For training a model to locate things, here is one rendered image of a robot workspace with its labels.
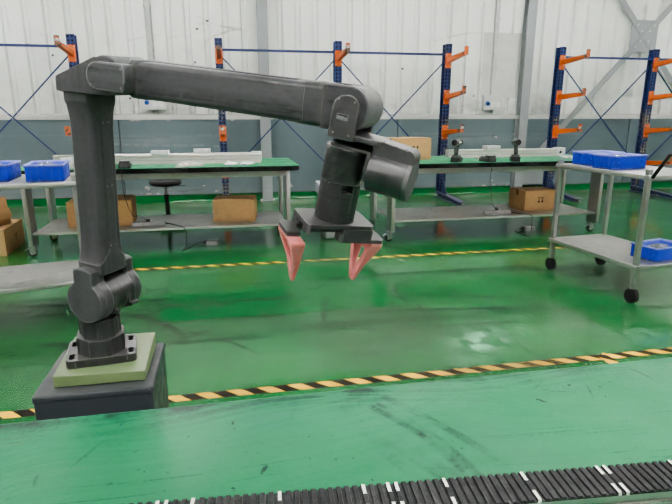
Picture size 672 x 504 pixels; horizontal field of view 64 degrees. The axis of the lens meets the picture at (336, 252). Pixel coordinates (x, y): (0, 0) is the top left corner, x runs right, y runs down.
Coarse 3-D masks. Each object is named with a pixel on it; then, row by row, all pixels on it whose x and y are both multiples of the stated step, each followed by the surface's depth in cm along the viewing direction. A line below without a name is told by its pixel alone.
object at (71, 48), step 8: (56, 40) 612; (72, 40) 667; (64, 48) 632; (72, 48) 669; (72, 56) 671; (72, 64) 674; (32, 96) 678; (24, 104) 678; (16, 112) 678; (16, 120) 683
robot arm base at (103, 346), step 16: (80, 320) 97; (112, 320) 98; (80, 336) 98; (96, 336) 97; (112, 336) 99; (128, 336) 106; (80, 352) 98; (96, 352) 97; (112, 352) 99; (128, 352) 100
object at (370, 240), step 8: (336, 232) 76; (344, 232) 74; (352, 232) 75; (360, 232) 75; (368, 232) 76; (344, 240) 75; (352, 240) 76; (360, 240) 76; (368, 240) 77; (376, 240) 77; (352, 248) 82; (360, 248) 82; (368, 248) 78; (376, 248) 78; (352, 256) 82; (368, 256) 79; (352, 264) 82; (360, 264) 80; (352, 272) 82
